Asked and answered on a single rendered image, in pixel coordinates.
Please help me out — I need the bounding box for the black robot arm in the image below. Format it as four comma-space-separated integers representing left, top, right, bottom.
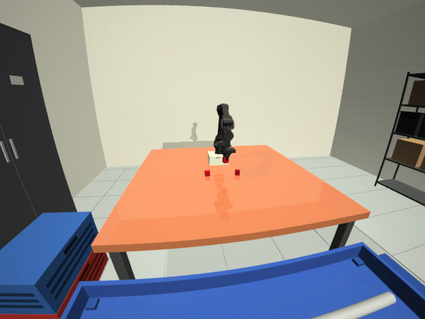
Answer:
213, 103, 234, 154

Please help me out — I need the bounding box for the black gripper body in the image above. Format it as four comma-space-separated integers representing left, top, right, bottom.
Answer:
221, 137, 236, 154

